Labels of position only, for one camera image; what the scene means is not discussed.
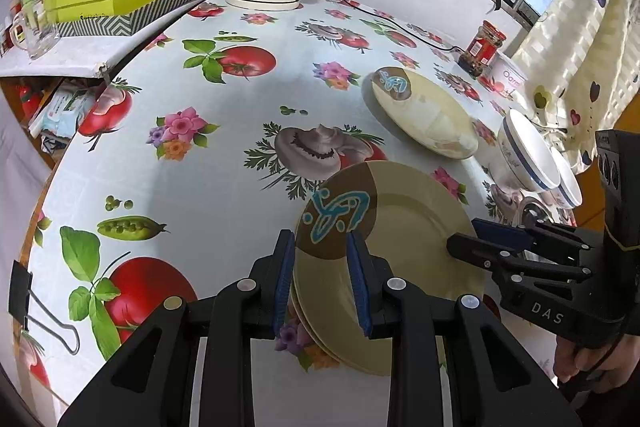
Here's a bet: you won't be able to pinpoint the cream curtain with hearts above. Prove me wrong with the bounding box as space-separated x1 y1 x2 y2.
510 0 640 175

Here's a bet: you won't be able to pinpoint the clear glass mug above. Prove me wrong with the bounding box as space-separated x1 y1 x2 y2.
7 9 61 60

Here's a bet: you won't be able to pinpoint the tissue packets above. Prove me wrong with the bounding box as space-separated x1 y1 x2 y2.
30 82 101 142

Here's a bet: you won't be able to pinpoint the person's right hand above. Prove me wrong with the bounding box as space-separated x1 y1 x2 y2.
552 332 640 395

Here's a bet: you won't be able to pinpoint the row of small bottles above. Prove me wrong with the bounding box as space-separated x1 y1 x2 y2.
0 0 56 52

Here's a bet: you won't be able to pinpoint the white bowl with blue stripes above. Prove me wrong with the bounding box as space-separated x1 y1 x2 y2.
542 147 583 209
489 109 562 192

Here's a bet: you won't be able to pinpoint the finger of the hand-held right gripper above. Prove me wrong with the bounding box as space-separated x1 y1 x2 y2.
472 218 603 258
446 233 593 281

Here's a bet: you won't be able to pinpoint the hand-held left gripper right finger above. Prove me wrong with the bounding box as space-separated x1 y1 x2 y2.
346 232 583 427

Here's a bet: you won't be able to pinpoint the white yogurt cup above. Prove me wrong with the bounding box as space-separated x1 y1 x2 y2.
487 53 529 98

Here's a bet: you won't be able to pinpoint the black binder clip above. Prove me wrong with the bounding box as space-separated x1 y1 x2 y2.
9 259 81 355

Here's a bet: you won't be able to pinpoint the vegetable printed tablecloth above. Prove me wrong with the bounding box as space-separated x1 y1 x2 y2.
20 0 576 408

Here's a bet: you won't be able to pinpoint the white shelf board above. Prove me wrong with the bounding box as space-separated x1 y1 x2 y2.
0 0 221 80

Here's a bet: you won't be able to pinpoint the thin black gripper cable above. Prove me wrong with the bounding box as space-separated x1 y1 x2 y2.
560 322 632 389

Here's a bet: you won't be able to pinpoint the glass jar with red lid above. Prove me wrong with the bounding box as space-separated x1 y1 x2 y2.
457 20 507 75

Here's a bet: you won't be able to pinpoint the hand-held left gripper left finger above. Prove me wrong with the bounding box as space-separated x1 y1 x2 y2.
57 229 297 427

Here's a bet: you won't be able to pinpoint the zigzag patterned box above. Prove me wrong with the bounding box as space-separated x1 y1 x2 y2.
52 0 207 38

